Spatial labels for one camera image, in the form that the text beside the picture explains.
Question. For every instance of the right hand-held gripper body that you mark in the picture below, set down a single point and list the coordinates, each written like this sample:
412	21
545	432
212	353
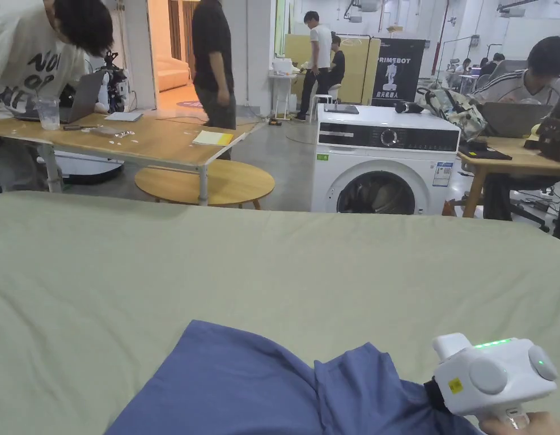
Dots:
488	376

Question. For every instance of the blue garment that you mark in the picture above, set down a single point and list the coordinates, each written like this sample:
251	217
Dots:
243	385

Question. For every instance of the person's right hand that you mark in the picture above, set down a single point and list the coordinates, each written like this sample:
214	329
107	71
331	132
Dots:
547	426

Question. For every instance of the white washing machine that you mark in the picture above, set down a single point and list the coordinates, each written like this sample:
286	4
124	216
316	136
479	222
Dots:
379	158

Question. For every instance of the bed with pale green sheet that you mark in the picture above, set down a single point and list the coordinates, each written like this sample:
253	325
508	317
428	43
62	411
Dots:
262	272

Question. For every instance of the camouflage backpack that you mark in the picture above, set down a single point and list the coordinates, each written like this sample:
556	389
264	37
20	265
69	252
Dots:
457	111

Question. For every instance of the group of people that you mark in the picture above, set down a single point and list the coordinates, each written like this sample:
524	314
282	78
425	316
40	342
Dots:
486	65

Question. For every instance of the black banner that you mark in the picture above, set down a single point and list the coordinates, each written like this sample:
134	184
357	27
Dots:
398	68

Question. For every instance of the black and white robot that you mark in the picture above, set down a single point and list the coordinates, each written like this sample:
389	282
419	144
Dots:
114	86

